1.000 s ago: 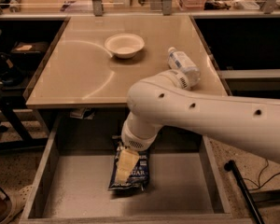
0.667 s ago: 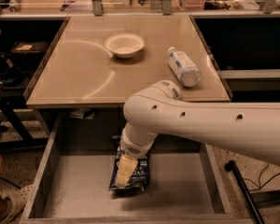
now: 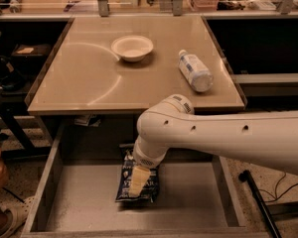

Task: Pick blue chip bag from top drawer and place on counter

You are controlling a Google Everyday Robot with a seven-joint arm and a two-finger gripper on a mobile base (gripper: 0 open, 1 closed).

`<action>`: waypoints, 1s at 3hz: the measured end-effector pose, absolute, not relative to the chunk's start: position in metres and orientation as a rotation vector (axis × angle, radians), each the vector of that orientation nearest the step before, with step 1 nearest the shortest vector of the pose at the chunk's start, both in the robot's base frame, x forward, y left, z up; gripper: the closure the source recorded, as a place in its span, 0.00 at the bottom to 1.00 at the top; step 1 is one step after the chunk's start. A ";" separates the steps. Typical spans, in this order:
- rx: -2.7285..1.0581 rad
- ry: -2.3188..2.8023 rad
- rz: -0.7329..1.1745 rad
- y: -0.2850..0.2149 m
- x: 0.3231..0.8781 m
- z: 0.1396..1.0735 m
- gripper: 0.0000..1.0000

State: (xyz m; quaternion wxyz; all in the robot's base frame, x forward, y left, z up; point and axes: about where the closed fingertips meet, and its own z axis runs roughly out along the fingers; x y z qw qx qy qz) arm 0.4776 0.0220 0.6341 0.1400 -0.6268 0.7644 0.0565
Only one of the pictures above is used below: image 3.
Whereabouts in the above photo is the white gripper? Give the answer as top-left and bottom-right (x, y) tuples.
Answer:
(128, 137), (168, 197)

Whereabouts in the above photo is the blue Kettle chip bag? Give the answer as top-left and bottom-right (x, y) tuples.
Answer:
(115, 144), (160, 202)

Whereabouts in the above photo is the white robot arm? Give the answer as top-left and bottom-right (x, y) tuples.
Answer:
(129, 94), (298, 197)

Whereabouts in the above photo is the grey open top drawer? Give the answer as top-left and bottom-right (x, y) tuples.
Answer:
(22, 117), (268, 238)

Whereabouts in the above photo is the paper tag under counter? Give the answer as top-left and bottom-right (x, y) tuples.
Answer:
(74, 115), (100, 127)

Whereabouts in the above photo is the beige counter cabinet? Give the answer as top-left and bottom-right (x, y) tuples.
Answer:
(24, 14), (248, 144)

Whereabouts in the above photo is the black pole on floor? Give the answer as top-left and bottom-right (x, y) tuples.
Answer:
(238, 170), (282, 238)

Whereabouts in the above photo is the clear plastic water bottle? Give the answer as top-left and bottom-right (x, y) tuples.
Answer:
(178, 50), (214, 93)

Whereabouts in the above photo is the white paper bowl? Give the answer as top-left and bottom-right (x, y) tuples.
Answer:
(111, 36), (153, 62)

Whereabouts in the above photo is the white slipper shoe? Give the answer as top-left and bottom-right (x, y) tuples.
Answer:
(0, 196), (34, 238)

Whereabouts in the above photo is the black chair at left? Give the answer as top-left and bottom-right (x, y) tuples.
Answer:
(0, 29), (53, 162)

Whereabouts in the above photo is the black floor cable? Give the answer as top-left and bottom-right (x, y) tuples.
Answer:
(258, 172), (298, 204)

